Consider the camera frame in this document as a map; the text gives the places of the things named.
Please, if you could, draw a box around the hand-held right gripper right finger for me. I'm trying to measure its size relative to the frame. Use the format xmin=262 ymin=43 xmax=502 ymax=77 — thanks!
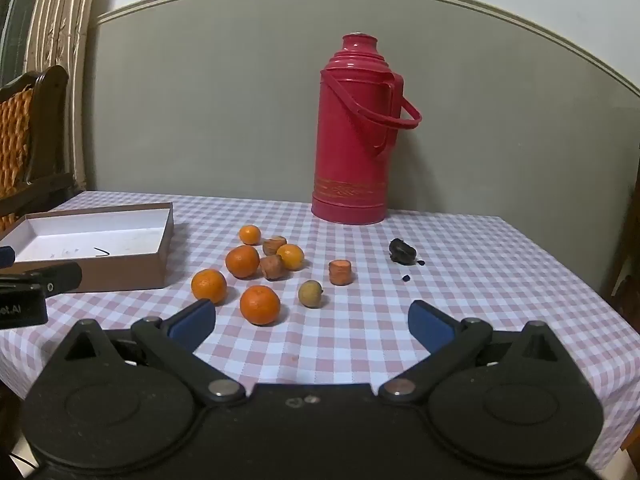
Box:
xmin=377 ymin=300 xmax=576 ymax=406

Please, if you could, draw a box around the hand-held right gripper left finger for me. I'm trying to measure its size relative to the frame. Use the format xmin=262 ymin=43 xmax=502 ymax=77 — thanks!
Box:
xmin=56 ymin=298 xmax=247 ymax=407

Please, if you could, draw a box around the large orange mandarin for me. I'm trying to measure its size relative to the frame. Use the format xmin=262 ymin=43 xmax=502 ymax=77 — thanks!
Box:
xmin=225 ymin=245 xmax=260 ymax=280
xmin=191 ymin=268 xmax=228 ymax=305
xmin=239 ymin=285 xmax=281 ymax=326

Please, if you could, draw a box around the brown cardboard box white inside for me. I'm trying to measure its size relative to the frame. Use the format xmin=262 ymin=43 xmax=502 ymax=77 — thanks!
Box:
xmin=0 ymin=202 xmax=175 ymax=294

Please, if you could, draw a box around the black shrivelled fruit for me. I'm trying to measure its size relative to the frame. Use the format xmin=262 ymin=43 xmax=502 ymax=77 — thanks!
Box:
xmin=388 ymin=238 xmax=417 ymax=265

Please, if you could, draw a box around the orange carrot chunk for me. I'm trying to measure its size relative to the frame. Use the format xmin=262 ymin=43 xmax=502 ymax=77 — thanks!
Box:
xmin=328 ymin=259 xmax=353 ymax=286

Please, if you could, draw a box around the small yellowish mandarin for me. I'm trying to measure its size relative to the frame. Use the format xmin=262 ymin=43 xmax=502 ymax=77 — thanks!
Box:
xmin=276 ymin=243 xmax=305 ymax=271

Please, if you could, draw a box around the yellowish green round fruit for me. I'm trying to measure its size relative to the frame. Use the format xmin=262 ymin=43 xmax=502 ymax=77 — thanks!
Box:
xmin=298 ymin=280 xmax=325 ymax=308

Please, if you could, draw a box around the pink checkered tablecloth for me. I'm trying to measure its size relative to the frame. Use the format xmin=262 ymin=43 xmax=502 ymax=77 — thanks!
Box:
xmin=0 ymin=191 xmax=638 ymax=466

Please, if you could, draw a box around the wooden sofa with woven cushions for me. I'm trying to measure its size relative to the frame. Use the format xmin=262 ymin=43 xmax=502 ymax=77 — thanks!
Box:
xmin=0 ymin=65 xmax=76 ymax=233

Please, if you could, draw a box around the beige striped curtain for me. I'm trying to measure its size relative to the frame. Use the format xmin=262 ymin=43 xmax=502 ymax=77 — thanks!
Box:
xmin=25 ymin=0 xmax=103 ymax=193

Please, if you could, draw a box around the red thermos flask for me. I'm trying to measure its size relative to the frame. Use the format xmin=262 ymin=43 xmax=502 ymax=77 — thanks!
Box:
xmin=311 ymin=32 xmax=423 ymax=225

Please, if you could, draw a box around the dark wooden furniture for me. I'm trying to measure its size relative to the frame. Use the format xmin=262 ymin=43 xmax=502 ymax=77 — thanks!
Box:
xmin=607 ymin=160 xmax=640 ymax=333

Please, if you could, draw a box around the window with dark frame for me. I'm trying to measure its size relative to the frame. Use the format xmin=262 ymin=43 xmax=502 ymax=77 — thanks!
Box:
xmin=0 ymin=0 xmax=42 ymax=78

